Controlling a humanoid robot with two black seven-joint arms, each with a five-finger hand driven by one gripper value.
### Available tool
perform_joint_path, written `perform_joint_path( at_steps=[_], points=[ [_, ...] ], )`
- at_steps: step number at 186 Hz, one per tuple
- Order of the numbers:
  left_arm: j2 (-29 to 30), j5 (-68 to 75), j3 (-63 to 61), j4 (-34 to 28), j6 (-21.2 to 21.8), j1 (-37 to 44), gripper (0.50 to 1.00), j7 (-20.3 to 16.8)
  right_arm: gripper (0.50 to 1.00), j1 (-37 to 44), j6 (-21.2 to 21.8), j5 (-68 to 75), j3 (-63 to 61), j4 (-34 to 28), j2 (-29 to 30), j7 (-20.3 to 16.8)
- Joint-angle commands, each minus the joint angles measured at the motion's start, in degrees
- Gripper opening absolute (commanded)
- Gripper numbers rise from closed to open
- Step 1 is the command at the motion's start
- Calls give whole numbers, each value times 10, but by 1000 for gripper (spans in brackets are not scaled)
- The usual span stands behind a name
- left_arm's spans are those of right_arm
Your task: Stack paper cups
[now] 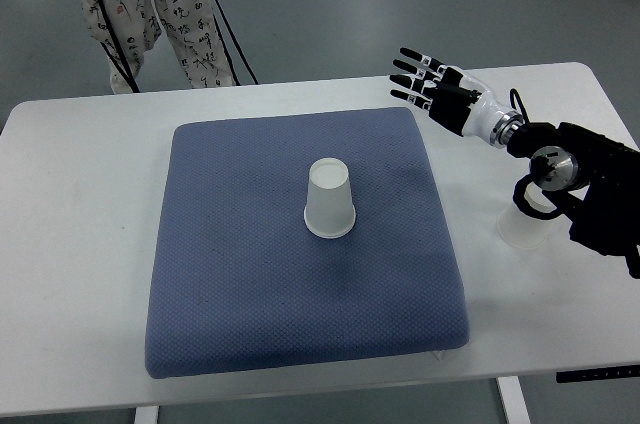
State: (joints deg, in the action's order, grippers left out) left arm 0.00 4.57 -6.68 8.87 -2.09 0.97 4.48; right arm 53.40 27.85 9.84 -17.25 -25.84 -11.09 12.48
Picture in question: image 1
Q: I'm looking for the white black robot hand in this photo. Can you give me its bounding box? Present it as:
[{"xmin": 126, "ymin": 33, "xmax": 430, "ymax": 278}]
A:
[{"xmin": 389, "ymin": 47, "xmax": 524, "ymax": 146}]

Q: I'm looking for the white paper cup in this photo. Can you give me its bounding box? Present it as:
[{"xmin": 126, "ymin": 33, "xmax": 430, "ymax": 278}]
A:
[
  {"xmin": 496, "ymin": 202, "xmax": 554, "ymax": 250},
  {"xmin": 304, "ymin": 158, "xmax": 356, "ymax": 239}
]

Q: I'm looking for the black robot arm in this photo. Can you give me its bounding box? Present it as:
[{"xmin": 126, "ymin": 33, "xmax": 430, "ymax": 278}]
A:
[{"xmin": 390, "ymin": 47, "xmax": 639, "ymax": 278}]

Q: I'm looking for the white paper cup on cushion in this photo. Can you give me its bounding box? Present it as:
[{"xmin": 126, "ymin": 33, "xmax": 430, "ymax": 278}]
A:
[{"xmin": 304, "ymin": 158, "xmax": 356, "ymax": 239}]

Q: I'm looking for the blue square cushion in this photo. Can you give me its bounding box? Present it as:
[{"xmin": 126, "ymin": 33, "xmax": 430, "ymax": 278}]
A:
[{"xmin": 145, "ymin": 107, "xmax": 469, "ymax": 378}]

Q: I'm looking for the person in patterned white trousers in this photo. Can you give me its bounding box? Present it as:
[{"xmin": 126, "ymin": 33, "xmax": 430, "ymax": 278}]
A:
[{"xmin": 80, "ymin": 0, "xmax": 236, "ymax": 94}]

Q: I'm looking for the white table leg right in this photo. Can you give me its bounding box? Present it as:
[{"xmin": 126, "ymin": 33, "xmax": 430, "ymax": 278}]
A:
[{"xmin": 496, "ymin": 376, "xmax": 531, "ymax": 424}]

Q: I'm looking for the white table leg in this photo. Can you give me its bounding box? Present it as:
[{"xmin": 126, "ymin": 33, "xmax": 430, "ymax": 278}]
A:
[
  {"xmin": 496, "ymin": 376, "xmax": 531, "ymax": 424},
  {"xmin": 134, "ymin": 406, "xmax": 159, "ymax": 424}
]

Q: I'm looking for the black table control panel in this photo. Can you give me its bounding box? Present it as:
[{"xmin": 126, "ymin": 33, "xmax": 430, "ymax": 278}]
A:
[{"xmin": 555, "ymin": 364, "xmax": 640, "ymax": 384}]

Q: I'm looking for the white table leg left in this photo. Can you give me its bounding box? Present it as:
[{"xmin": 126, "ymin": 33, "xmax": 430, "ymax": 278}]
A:
[{"xmin": 134, "ymin": 406, "xmax": 159, "ymax": 424}]

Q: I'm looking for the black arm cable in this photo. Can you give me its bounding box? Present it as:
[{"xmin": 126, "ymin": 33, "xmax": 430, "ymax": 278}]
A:
[{"xmin": 508, "ymin": 88, "xmax": 532, "ymax": 126}]

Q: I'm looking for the black hanging cable right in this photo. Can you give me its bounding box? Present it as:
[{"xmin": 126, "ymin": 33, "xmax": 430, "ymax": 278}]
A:
[{"xmin": 188, "ymin": 0, "xmax": 260, "ymax": 86}]

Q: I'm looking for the black hanging cable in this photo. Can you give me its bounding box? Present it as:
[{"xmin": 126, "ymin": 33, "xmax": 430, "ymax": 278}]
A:
[
  {"xmin": 79, "ymin": 0, "xmax": 141, "ymax": 94},
  {"xmin": 188, "ymin": 0, "xmax": 260, "ymax": 86}
]

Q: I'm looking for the black hanging cable left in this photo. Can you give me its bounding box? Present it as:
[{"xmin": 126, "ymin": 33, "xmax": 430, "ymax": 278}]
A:
[{"xmin": 79, "ymin": 0, "xmax": 141, "ymax": 94}]

